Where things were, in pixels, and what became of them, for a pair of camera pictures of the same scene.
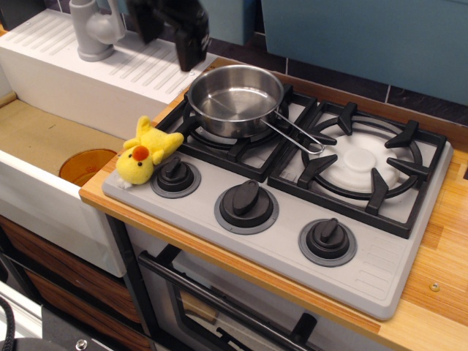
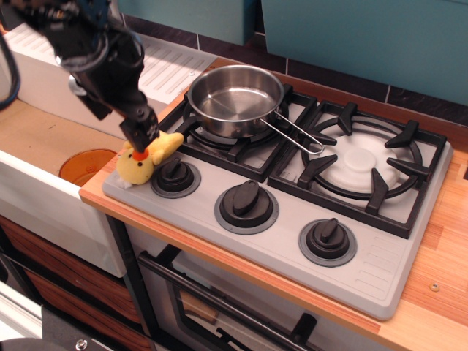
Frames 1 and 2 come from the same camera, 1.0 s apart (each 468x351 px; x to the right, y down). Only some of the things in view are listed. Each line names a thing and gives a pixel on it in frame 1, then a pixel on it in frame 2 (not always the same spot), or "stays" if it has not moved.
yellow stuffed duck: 135,163 stays
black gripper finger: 193,39 → 142,131
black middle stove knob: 247,208 stays
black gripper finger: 148,19 → 99,109
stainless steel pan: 234,101 stays
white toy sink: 54,102 stays
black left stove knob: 176,179 stays
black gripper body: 191,12 → 110,65
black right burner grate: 374,167 stays
